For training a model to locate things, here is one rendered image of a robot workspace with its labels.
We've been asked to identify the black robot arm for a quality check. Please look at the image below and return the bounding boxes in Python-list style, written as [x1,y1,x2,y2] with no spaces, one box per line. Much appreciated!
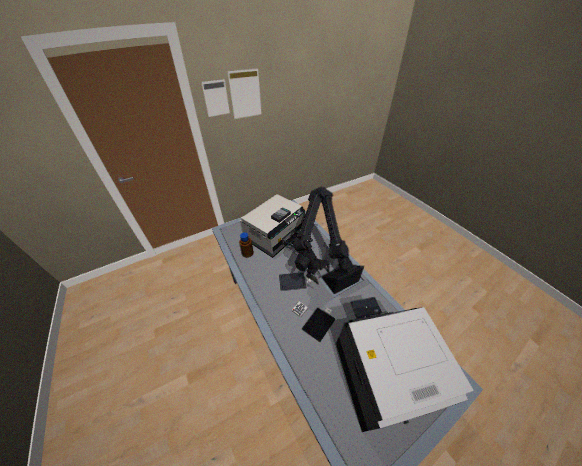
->
[293,187,357,272]

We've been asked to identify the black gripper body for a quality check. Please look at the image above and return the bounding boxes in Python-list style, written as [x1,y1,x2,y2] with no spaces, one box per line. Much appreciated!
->
[306,257,329,278]

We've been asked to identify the brown bottle with blue cap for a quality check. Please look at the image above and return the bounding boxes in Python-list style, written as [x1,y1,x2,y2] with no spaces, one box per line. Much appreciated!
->
[239,232,254,257]

